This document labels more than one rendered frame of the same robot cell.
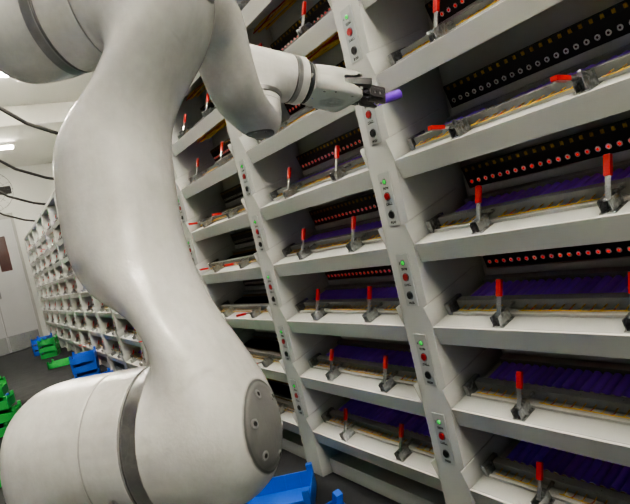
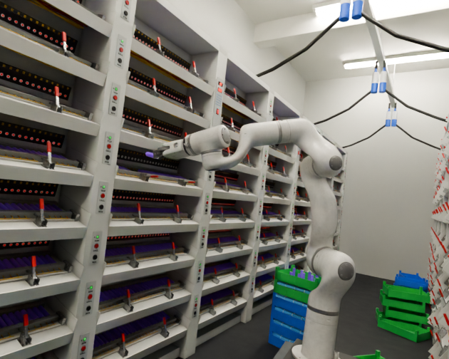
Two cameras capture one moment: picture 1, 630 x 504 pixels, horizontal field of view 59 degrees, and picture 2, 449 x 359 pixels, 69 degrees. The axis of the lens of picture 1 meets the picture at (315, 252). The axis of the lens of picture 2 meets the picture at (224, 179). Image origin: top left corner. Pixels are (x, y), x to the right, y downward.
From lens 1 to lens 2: 1.82 m
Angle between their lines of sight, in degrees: 117
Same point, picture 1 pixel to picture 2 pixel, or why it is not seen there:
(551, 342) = (154, 269)
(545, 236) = (164, 229)
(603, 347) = (167, 268)
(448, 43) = (157, 144)
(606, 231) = (178, 229)
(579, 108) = (183, 190)
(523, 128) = (169, 189)
